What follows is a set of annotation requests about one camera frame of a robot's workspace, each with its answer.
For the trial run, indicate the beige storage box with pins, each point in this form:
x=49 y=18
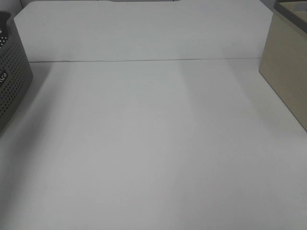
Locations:
x=284 y=61

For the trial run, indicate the grey perforated plastic basket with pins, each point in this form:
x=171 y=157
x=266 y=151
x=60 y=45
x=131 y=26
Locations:
x=15 y=72

